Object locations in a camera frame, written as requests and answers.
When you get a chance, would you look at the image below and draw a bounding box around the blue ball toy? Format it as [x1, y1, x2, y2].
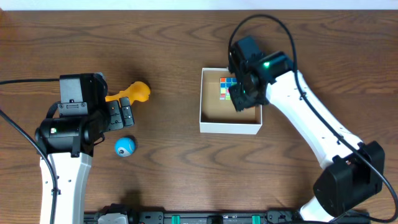
[114, 138, 136, 157]

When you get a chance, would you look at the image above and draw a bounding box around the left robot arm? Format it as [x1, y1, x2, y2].
[35, 73, 134, 223]

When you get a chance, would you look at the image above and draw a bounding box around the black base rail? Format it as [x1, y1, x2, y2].
[83, 203, 371, 224]

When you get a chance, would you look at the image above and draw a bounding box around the white cardboard box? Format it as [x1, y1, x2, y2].
[199, 68, 262, 134]

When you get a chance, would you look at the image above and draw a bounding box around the colourful puzzle cube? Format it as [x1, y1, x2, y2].
[220, 77, 237, 100]

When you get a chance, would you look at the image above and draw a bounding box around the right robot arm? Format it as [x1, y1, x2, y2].
[228, 37, 385, 222]

